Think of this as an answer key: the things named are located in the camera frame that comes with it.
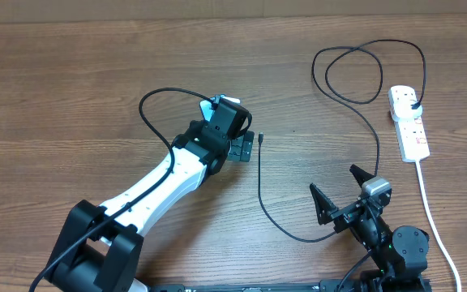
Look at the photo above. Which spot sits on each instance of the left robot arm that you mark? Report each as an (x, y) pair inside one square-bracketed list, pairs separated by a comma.
[(99, 246)]

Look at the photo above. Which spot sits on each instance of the Samsung Galaxy smartphone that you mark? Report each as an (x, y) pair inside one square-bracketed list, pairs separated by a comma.
[(208, 108)]

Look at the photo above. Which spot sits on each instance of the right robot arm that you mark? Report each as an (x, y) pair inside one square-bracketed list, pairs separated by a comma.
[(394, 259)]

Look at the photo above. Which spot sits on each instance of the white charger plug adapter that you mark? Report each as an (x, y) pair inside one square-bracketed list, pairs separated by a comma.
[(404, 110)]

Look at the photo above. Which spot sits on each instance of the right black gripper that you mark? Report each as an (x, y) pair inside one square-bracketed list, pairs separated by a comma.
[(326, 210)]

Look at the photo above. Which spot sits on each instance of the white power strip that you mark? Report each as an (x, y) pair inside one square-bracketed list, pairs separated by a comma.
[(410, 134)]

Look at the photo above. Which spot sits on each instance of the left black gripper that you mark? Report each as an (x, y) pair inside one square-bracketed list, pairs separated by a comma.
[(239, 148)]

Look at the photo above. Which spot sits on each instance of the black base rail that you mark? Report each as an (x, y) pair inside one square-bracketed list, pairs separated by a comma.
[(254, 288)]

